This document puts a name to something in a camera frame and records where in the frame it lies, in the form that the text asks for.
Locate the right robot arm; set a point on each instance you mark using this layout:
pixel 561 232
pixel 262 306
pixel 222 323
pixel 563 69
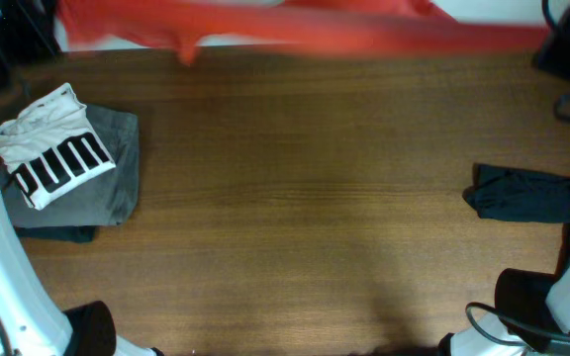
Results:
pixel 531 313

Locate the grey folded garment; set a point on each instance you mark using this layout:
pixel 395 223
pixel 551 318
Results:
pixel 108 199

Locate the black garment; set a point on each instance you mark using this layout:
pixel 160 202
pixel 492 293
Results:
pixel 522 196

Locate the red orange printed t-shirt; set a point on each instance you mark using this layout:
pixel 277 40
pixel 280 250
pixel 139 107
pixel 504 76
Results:
pixel 326 28

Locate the dark folded garment bottom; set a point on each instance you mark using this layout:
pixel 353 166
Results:
pixel 76 234

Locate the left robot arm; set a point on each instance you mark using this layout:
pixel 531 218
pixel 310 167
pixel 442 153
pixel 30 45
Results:
pixel 30 322

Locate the white Puma shirt folded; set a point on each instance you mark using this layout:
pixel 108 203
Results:
pixel 51 148

